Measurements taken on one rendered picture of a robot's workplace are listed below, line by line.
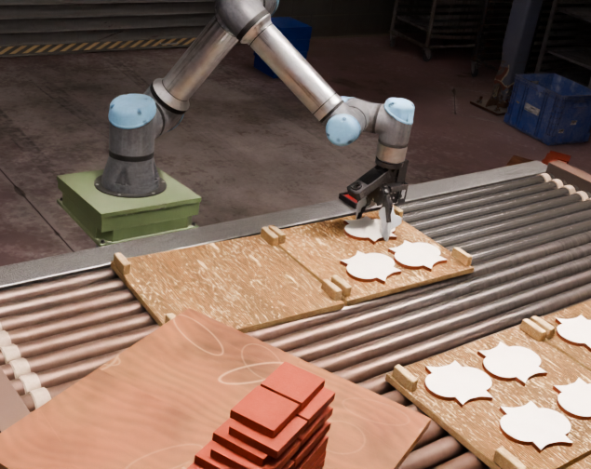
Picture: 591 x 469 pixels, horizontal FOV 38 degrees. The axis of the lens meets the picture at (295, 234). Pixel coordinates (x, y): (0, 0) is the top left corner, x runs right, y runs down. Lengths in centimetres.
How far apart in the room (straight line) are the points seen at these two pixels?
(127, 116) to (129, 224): 27
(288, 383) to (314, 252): 93
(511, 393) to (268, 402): 72
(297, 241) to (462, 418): 71
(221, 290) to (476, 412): 61
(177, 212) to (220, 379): 85
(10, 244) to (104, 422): 269
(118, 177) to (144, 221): 14
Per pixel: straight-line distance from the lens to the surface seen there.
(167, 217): 221
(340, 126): 198
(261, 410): 114
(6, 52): 662
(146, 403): 139
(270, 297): 188
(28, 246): 398
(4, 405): 154
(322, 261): 206
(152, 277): 191
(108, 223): 214
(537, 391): 179
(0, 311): 184
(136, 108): 219
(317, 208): 237
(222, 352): 151
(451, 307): 202
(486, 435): 163
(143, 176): 223
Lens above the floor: 191
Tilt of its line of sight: 27 degrees down
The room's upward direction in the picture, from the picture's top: 8 degrees clockwise
